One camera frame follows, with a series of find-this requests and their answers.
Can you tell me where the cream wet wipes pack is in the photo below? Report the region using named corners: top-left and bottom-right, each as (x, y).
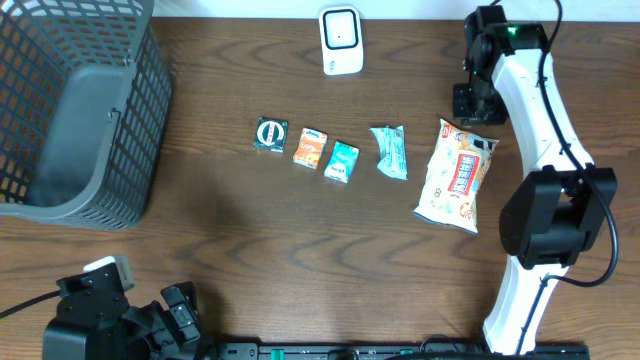
top-left (413, 119), bottom-right (499, 234)

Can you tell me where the teal wipes pack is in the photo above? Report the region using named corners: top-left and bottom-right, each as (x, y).
top-left (370, 126), bottom-right (408, 180)

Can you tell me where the green tissue pack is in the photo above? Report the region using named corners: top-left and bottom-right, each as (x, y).
top-left (324, 141), bottom-right (360, 184)

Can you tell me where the orange tissue pack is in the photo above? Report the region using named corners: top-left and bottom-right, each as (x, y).
top-left (293, 128), bottom-right (328, 169)

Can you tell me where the dark green round-logo box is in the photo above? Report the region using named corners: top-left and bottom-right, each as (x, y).
top-left (254, 117), bottom-right (289, 153)

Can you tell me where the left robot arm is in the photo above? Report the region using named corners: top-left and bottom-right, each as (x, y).
top-left (42, 256), bottom-right (217, 360)

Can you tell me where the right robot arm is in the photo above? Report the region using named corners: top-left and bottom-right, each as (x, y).
top-left (453, 1), bottom-right (620, 359)

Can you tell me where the white barcode scanner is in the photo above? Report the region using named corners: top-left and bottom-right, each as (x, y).
top-left (318, 6), bottom-right (364, 76)

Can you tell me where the dark grey plastic mesh basket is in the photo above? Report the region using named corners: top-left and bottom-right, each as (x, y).
top-left (1, 0), bottom-right (172, 230)

